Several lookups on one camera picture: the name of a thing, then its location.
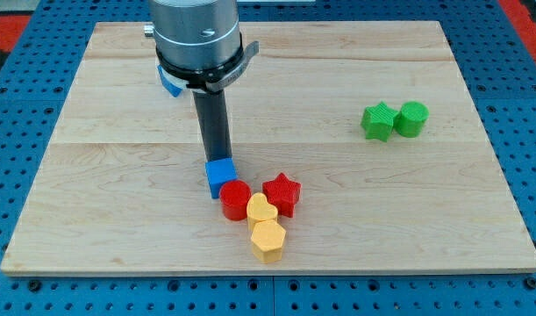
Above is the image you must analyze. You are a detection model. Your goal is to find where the red cylinder block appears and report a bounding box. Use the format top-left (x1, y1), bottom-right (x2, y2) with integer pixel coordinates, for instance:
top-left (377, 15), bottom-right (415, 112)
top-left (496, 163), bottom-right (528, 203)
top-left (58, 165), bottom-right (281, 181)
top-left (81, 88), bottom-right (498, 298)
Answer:
top-left (219, 180), bottom-right (251, 221)

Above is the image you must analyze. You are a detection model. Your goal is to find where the red star block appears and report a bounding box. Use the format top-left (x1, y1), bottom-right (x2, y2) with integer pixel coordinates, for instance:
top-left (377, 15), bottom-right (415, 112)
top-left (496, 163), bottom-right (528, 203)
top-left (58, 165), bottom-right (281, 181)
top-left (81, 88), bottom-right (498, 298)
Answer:
top-left (262, 173), bottom-right (302, 218)

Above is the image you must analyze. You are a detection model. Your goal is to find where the green cylinder block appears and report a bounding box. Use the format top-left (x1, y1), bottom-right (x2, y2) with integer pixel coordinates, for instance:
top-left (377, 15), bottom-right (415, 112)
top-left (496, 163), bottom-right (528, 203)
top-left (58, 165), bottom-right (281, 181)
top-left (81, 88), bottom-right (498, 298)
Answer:
top-left (395, 101), bottom-right (429, 138)

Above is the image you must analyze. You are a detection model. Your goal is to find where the blue cube block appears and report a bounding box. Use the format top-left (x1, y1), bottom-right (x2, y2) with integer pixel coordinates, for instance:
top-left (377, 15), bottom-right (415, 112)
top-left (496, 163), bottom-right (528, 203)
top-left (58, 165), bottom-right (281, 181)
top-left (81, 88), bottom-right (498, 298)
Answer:
top-left (205, 158), bottom-right (238, 199)

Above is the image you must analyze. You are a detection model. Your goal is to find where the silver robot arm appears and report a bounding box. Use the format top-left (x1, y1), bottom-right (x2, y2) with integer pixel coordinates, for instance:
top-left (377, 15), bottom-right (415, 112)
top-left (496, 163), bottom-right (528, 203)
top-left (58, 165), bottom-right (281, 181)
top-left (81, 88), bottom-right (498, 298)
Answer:
top-left (148, 0), bottom-right (260, 93)

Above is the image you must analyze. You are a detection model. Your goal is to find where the yellow hexagon block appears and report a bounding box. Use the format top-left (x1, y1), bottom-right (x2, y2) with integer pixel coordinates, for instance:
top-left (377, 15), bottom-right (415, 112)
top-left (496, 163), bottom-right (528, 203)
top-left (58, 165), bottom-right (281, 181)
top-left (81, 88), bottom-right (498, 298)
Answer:
top-left (251, 219), bottom-right (286, 263)

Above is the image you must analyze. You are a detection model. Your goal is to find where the wooden board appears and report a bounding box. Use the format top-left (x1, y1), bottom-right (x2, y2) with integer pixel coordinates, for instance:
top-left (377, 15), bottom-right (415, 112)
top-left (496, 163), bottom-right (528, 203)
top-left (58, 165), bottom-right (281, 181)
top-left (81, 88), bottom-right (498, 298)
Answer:
top-left (0, 21), bottom-right (536, 277)

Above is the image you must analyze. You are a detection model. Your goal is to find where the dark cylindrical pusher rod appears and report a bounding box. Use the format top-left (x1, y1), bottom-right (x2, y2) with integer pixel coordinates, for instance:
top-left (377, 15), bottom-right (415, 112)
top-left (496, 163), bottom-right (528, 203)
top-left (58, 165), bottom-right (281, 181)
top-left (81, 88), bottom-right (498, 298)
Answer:
top-left (193, 90), bottom-right (232, 162)

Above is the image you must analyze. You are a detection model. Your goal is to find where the green star block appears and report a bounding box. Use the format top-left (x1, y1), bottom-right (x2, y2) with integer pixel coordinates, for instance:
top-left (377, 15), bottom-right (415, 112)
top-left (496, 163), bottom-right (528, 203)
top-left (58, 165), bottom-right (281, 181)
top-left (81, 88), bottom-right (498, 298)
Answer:
top-left (360, 102), bottom-right (400, 142)

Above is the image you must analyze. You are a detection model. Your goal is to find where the yellow heart block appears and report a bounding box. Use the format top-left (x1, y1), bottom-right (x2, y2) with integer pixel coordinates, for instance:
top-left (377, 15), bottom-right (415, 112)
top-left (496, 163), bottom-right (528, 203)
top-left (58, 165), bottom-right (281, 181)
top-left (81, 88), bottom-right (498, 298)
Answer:
top-left (247, 192), bottom-right (278, 232)

